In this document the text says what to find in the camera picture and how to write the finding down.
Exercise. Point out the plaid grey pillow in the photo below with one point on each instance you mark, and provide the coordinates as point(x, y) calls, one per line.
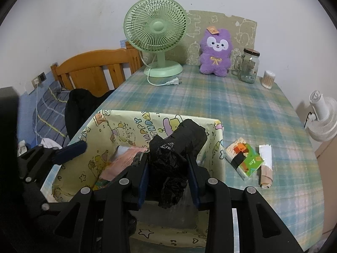
point(50, 110)

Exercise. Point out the crumpled white cloth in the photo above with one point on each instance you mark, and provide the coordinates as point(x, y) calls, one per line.
point(22, 149)

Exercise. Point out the black plastic bag roll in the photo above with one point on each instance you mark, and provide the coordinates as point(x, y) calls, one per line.
point(179, 147)

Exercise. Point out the black jacket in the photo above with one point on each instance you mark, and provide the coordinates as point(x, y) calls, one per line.
point(81, 110)

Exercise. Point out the purple plush toy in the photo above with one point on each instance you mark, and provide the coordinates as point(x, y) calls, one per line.
point(214, 63)

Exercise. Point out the green patterned cardboard sheet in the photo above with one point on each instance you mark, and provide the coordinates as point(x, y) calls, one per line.
point(237, 26)

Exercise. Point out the colourful printed tissue pack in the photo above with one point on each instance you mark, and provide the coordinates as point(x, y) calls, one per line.
point(244, 160)

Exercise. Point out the wall power socket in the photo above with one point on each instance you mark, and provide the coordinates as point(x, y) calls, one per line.
point(39, 79)

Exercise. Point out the glass mug jar with lid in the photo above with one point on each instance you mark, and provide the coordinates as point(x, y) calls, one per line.
point(248, 68)

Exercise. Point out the green desk fan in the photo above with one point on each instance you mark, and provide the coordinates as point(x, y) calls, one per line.
point(158, 26)

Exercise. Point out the wooden bed headboard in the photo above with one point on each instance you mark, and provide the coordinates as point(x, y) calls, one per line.
point(87, 68)

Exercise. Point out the yellow cartoon printed box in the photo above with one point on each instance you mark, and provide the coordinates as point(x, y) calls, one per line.
point(123, 129)

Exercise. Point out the white garment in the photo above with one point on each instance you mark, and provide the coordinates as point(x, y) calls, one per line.
point(50, 142)

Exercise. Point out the white standing fan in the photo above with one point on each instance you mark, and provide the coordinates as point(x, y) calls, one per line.
point(323, 126)

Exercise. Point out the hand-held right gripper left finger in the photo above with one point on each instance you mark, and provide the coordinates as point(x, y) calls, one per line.
point(143, 184)

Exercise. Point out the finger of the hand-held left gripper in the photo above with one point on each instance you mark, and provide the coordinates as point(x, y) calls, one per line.
point(71, 150)

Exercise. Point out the pink packet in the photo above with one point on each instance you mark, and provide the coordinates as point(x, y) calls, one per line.
point(121, 163)

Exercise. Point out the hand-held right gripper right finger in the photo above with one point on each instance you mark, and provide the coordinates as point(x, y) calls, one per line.
point(194, 187)

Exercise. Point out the blue bed sheet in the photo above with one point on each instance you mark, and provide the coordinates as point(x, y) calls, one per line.
point(26, 116)

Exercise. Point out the cotton swab container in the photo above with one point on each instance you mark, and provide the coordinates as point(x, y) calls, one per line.
point(268, 80)

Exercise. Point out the blue paper sheet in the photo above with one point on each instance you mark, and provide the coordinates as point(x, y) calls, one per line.
point(123, 44)

